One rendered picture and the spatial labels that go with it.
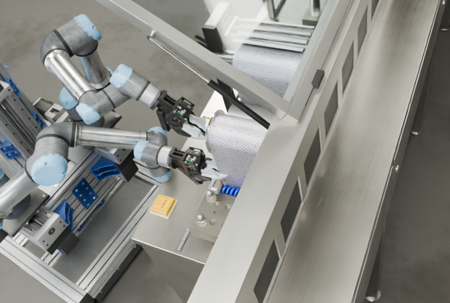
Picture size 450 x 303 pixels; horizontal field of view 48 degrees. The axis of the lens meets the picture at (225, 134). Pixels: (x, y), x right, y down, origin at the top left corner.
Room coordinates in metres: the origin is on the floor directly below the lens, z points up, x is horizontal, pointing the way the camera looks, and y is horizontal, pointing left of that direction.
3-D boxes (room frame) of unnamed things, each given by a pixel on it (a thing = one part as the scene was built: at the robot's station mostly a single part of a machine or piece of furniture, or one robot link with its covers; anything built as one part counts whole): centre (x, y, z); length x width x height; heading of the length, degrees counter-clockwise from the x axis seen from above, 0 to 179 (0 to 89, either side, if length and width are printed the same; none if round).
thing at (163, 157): (1.15, 0.22, 1.11); 0.08 x 0.05 x 0.08; 142
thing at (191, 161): (1.10, 0.15, 1.12); 0.12 x 0.08 x 0.09; 52
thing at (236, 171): (0.95, -0.03, 1.11); 0.23 x 0.01 x 0.18; 52
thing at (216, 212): (0.83, 0.01, 1.00); 0.40 x 0.16 x 0.06; 52
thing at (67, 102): (1.74, 0.60, 0.98); 0.13 x 0.12 x 0.14; 113
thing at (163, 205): (1.09, 0.31, 0.91); 0.07 x 0.07 x 0.02; 52
